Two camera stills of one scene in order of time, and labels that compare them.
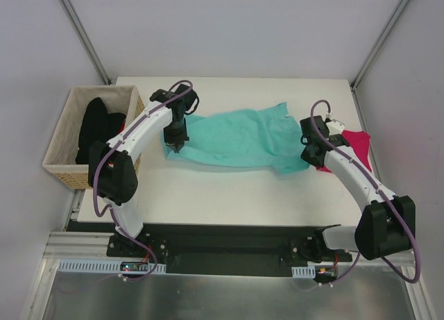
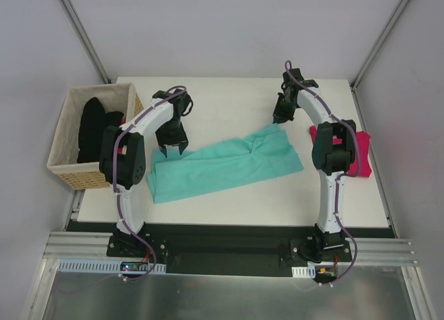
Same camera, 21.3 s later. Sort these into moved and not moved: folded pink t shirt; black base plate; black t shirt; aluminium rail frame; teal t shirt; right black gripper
Moved: right black gripper; teal t shirt
Not moved: black base plate; aluminium rail frame; black t shirt; folded pink t shirt
